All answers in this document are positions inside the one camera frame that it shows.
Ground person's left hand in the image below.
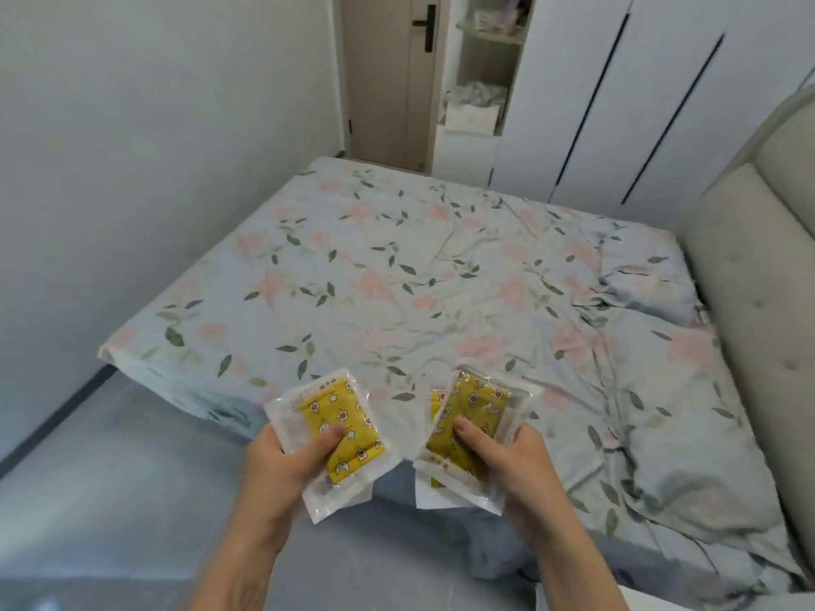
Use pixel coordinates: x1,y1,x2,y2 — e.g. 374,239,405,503
239,423,346,543

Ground person's right hand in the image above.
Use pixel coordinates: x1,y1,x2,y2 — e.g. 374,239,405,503
452,418,574,552

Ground white box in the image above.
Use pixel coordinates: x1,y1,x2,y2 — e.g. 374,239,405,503
443,102,501,136

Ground wooden shelf unit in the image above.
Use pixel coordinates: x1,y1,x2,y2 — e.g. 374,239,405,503
432,0,539,139

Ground floral pillow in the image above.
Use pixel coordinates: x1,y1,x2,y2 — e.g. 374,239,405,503
621,323,788,541
598,228,705,328

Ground floral bed sheet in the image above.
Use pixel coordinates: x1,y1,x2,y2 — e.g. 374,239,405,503
98,157,810,592

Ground beige padded headboard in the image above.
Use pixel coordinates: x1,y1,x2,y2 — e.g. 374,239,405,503
677,81,815,590

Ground white cabinet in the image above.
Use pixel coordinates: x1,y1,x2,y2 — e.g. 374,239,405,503
432,0,815,230

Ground gray crumpled clothes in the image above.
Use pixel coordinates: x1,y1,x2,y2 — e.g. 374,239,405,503
448,81,509,109

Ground beige door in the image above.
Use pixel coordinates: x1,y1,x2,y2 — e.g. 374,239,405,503
330,0,450,176
340,0,441,172

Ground long black cabinet handle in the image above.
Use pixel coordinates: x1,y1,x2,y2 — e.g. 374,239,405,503
554,12,632,188
621,34,727,205

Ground black door handle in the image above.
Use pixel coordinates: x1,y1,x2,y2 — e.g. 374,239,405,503
412,4,439,53

